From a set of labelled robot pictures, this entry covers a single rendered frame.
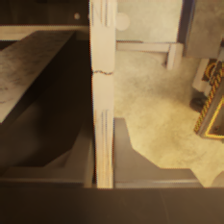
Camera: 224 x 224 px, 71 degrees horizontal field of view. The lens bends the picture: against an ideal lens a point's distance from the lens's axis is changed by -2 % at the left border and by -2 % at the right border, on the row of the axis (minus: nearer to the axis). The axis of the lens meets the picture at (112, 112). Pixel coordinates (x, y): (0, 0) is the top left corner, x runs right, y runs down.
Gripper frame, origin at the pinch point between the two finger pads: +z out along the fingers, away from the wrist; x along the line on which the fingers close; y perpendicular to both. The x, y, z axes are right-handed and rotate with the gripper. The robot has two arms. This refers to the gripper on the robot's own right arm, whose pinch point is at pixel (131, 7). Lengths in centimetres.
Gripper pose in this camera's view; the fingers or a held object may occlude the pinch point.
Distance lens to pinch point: 27.4
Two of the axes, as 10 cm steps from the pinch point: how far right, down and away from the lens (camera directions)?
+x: -0.2, 8.9, 4.6
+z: -10.0, -0.1, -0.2
